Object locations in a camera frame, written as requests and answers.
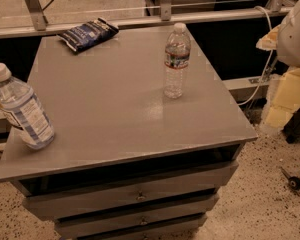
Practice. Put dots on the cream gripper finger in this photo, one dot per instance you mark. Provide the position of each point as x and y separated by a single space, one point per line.
269 41

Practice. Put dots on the clear water bottle red label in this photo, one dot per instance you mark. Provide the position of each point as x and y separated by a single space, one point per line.
176 61

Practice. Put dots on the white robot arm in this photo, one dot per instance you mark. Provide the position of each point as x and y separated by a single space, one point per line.
285 38

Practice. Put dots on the blue chip bag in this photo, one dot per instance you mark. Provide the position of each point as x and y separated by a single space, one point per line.
89 34

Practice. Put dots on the large bottle white blue label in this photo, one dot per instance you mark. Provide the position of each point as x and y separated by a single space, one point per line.
23 110

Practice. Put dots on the black caster wheel stand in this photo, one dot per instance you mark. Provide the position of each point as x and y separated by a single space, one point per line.
293 181

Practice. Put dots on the top grey drawer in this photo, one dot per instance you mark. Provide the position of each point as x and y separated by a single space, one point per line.
157 186

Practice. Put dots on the grey drawer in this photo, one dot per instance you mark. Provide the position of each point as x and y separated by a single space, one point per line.
157 186
152 230
141 216

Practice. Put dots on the grey drawer cabinet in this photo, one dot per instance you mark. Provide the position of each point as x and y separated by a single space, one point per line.
113 123

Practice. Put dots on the bottom grey drawer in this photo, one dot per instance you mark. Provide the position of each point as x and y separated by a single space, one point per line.
152 230

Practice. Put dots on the middle grey drawer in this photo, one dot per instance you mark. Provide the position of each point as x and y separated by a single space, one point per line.
141 216

